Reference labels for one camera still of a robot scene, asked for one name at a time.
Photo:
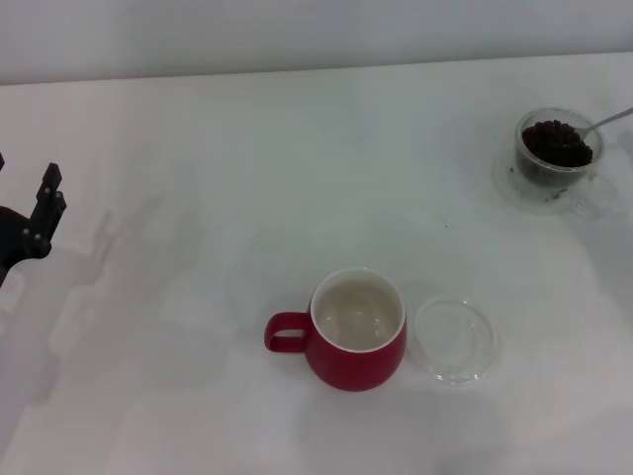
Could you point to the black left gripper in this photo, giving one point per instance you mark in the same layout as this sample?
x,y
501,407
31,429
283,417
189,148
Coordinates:
x,y
12,237

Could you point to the red ceramic mug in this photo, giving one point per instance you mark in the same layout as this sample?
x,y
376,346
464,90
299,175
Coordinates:
x,y
356,366

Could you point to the coffee beans heap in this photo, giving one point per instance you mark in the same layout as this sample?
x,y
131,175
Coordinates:
x,y
549,143

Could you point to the small clear glass dish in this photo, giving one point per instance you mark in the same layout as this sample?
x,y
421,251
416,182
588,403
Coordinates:
x,y
460,341

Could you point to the clear glass saucer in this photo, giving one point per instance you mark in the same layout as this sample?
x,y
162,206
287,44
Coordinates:
x,y
509,190

